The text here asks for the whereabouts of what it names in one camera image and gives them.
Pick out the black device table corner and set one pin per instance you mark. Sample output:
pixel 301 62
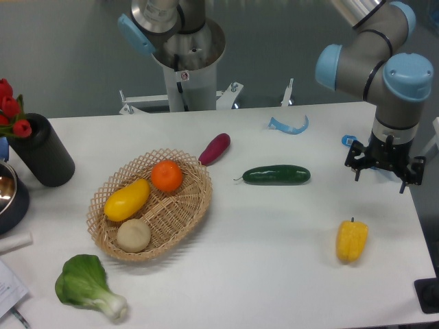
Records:
pixel 427 293

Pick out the beige round bun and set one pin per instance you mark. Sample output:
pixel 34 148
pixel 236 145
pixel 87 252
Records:
pixel 133 236

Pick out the purple sweet potato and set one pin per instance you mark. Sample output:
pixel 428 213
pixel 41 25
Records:
pixel 215 149

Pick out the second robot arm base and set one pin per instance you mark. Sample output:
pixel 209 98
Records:
pixel 184 42

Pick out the dark metal pot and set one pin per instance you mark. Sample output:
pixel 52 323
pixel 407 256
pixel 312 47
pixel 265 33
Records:
pixel 14 198

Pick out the small blue tag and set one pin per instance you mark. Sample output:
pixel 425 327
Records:
pixel 348 140

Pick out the yellow bell pepper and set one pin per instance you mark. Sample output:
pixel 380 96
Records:
pixel 351 240

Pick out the white paper sheet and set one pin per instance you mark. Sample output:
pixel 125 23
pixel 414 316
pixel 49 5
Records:
pixel 12 289

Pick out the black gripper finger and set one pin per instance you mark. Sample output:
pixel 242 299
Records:
pixel 355 159
pixel 413 173

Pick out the white paper roll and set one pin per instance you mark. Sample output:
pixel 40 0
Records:
pixel 15 241

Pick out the red tulip flowers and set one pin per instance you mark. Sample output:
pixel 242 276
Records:
pixel 14 123

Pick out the white metal frame stand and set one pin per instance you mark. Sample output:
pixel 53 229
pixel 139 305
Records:
pixel 233 97

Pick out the green bok choy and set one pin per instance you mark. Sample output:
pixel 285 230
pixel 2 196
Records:
pixel 83 283

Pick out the black cylindrical vase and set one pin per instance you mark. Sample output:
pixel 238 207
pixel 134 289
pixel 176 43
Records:
pixel 44 153

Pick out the woven wicker basket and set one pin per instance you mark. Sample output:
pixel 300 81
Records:
pixel 170 216

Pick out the yellow mango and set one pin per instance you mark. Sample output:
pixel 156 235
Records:
pixel 125 202

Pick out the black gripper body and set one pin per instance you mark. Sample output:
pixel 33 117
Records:
pixel 387 152

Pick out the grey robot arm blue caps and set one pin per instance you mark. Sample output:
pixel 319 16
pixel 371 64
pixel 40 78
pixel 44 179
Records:
pixel 397 84

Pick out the blue plastic clip strip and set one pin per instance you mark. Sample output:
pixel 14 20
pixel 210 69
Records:
pixel 274 124

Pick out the dark pen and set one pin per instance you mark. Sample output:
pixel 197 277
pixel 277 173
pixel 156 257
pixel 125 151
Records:
pixel 21 318

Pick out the orange fruit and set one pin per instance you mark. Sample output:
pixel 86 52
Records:
pixel 166 176

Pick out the green cucumber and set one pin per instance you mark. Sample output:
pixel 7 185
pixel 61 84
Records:
pixel 277 174

